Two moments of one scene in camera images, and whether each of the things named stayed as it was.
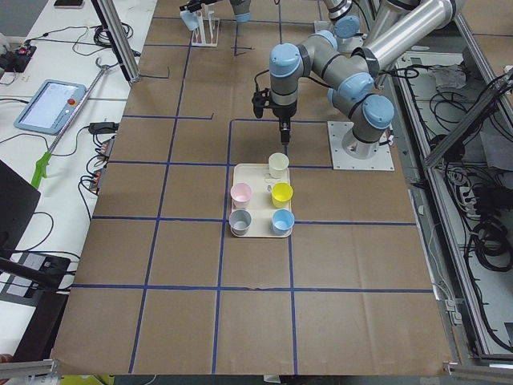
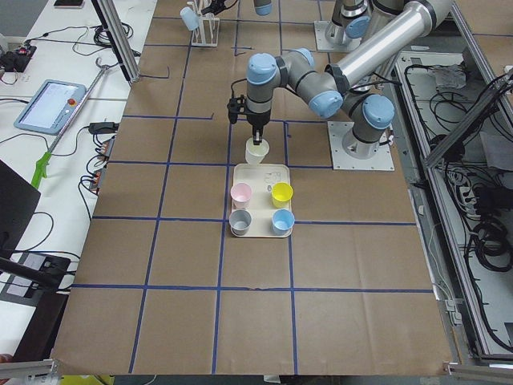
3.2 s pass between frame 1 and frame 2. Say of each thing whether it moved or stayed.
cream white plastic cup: moved
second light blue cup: stayed
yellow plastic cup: stayed
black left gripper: moved
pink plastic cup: stayed
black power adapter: stayed
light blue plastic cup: stayed
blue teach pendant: stayed
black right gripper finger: moved
